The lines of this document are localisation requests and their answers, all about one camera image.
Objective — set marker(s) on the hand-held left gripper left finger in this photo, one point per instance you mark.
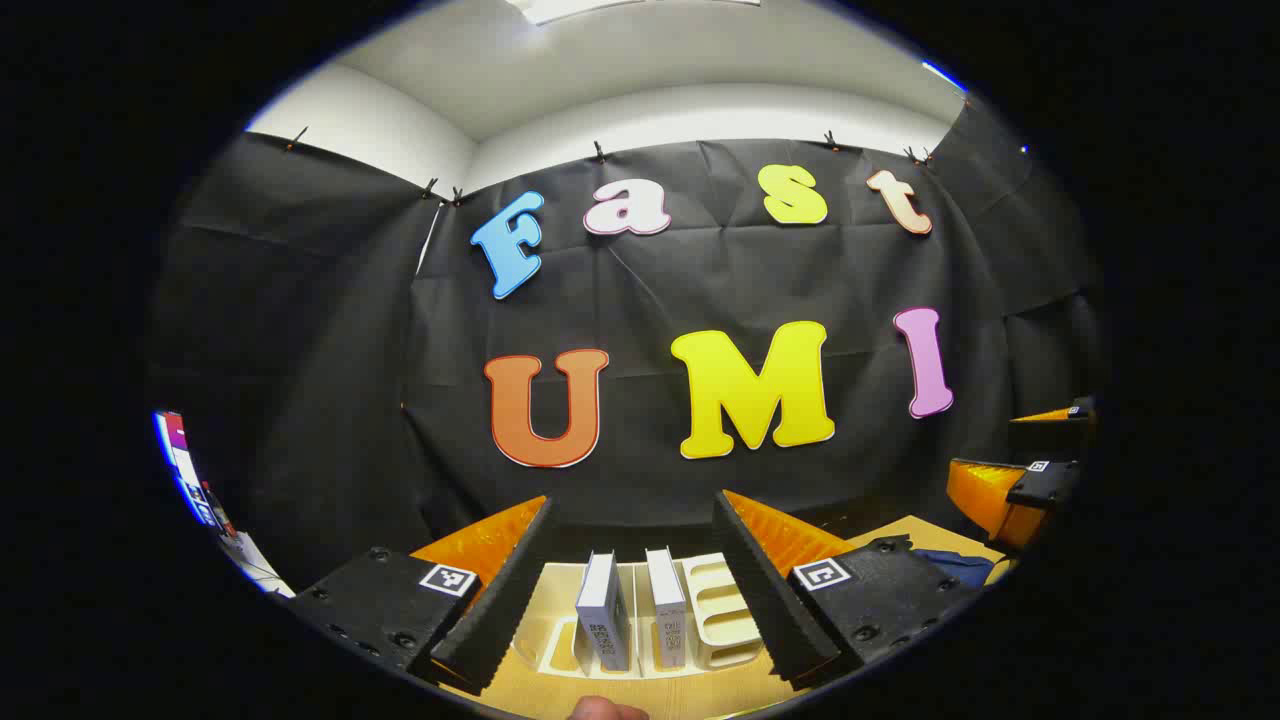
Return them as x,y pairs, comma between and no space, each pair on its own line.
500,620

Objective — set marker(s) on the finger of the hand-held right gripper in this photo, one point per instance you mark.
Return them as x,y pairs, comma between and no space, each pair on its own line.
1050,438
1040,487

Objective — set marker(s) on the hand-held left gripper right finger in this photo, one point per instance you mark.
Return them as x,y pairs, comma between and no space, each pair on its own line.
770,610

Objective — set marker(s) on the white plastic bookshelf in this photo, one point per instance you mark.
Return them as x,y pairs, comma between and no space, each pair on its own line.
720,610

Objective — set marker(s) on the grey patterned cover book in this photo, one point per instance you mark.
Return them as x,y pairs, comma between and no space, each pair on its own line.
667,610

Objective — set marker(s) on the white cover book black lettering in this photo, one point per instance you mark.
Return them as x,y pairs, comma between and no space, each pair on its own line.
603,610

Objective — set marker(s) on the blue schoolbag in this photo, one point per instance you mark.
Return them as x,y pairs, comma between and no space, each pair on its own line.
960,567

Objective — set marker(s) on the colourful poster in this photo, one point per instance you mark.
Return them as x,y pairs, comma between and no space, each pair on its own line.
185,460

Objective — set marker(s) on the ceiling light panel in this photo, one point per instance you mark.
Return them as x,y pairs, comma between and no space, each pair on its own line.
600,8

